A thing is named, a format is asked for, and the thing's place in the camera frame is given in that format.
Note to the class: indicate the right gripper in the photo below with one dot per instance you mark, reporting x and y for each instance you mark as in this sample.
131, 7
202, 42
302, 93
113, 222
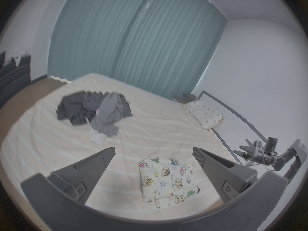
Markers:
258, 154

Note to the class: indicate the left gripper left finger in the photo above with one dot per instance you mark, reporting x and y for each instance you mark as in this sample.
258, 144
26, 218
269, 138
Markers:
79, 174

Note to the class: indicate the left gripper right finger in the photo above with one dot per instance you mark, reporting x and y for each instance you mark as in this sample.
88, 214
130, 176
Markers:
221, 174

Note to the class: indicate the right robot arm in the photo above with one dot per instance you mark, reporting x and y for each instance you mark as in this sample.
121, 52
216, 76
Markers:
294, 155

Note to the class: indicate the pile of clothes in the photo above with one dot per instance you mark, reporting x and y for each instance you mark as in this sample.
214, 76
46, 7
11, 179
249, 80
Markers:
105, 114

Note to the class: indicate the white printed pillow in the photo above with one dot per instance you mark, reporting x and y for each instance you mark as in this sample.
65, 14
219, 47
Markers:
207, 114

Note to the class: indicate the white printed pyjama top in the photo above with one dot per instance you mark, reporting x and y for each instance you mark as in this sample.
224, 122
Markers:
168, 179

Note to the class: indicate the brown bedside table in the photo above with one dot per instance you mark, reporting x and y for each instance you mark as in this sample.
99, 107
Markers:
184, 98

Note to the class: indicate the bed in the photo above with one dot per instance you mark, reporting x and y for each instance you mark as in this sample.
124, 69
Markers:
154, 119

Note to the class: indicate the dark chest of drawers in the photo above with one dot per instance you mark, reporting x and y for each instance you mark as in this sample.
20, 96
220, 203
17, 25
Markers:
13, 78

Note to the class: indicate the white cloth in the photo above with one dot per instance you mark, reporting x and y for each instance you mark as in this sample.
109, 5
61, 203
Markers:
16, 56

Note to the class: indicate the blue-green curtain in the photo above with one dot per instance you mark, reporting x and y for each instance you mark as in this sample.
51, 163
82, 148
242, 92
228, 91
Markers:
125, 37

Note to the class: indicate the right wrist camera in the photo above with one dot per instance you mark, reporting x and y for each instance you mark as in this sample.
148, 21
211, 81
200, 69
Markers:
272, 144

